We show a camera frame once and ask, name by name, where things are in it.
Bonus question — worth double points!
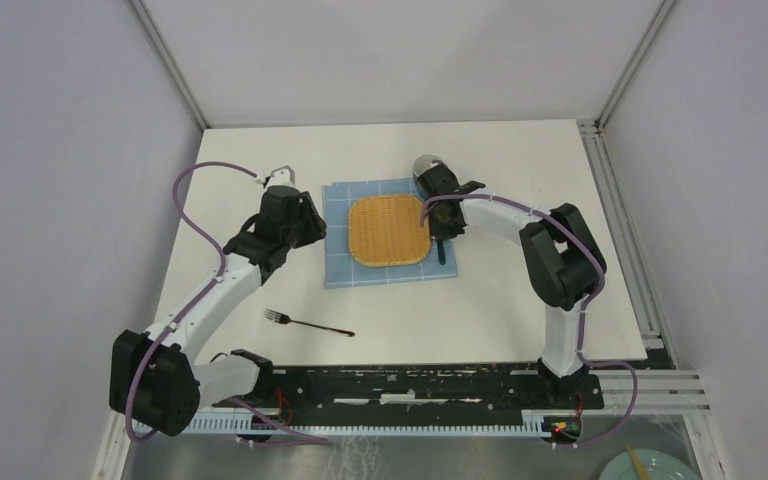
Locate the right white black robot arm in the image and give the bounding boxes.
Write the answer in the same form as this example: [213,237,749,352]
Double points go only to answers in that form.
[412,155,607,408]

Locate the light blue cable duct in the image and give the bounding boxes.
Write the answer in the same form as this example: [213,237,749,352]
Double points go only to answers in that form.
[133,411,552,439]

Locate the black metal fork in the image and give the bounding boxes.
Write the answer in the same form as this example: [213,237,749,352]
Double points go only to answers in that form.
[264,309,356,338]

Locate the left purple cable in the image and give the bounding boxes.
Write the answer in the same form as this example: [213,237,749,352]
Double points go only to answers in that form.
[124,161,329,446]

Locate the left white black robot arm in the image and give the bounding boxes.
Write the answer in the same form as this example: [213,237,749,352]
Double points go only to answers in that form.
[109,186,326,436]

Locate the blue checked cloth napkin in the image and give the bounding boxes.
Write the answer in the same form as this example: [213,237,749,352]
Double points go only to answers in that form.
[322,178,457,289]

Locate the white blue mug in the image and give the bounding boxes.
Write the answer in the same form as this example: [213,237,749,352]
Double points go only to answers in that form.
[411,154,444,183]

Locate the woven bamboo placemat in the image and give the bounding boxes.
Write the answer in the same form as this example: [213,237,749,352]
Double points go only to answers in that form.
[347,194,431,268]

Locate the gold spoon teal handle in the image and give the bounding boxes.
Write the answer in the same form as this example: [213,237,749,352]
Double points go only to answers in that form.
[435,239,447,266]

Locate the wooden chopstick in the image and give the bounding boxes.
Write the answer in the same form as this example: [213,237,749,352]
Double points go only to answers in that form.
[626,446,650,480]

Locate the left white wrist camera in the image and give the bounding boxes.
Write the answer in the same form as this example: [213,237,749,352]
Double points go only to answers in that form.
[255,165,296,188]

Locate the green plate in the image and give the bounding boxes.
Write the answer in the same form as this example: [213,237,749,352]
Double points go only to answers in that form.
[598,449,701,480]

